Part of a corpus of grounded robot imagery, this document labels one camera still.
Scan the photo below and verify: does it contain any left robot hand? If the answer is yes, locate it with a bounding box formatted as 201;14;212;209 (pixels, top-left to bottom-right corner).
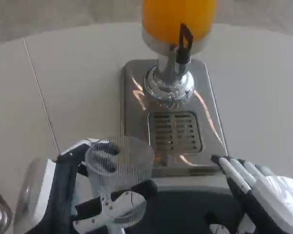
14;137;159;234

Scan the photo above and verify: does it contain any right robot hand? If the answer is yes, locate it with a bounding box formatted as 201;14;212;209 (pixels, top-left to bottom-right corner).
204;154;293;234

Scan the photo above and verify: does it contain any clear ribbed glass cup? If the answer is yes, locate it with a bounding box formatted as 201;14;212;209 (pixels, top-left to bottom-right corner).
84;136;155;225

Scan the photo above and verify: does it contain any steel drip tray base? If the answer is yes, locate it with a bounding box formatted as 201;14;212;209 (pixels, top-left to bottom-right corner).
121;58;229;176

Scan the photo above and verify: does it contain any slotted steel drip grid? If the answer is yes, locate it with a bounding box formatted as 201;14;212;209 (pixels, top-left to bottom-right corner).
147;111;203;155

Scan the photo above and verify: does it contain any orange juice drink dispenser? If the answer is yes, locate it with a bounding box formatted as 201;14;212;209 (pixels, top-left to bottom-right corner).
140;0;219;102

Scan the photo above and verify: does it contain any black handled dispenser tap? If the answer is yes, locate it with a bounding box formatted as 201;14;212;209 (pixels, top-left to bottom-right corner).
169;23;194;74

